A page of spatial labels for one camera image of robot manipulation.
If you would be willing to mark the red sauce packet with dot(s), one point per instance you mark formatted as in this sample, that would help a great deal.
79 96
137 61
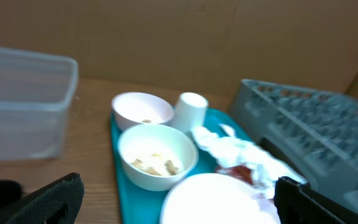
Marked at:
240 172

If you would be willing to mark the white paper cup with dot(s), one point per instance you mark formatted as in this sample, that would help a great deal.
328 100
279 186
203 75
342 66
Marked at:
190 112

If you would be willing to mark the white round plate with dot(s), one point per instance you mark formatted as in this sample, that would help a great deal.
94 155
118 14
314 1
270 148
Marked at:
216 199

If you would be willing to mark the white napkin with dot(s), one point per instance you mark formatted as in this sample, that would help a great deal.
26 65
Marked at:
231 151

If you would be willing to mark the white bowl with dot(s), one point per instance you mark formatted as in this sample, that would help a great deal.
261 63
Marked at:
151 138

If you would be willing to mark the clear plastic bin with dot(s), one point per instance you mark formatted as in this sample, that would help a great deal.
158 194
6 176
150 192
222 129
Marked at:
36 91

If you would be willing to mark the pink bowl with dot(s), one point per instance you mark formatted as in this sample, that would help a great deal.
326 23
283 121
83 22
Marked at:
130 108

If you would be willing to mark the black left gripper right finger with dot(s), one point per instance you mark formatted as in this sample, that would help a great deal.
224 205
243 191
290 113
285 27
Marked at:
297 203

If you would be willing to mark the rice and food scraps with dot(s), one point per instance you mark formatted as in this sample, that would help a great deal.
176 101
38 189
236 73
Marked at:
158 164

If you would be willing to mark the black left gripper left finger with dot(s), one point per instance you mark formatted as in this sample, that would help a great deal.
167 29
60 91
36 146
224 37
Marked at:
55 203

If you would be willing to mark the grey dishwasher rack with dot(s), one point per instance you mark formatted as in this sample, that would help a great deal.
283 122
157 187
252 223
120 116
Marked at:
314 131

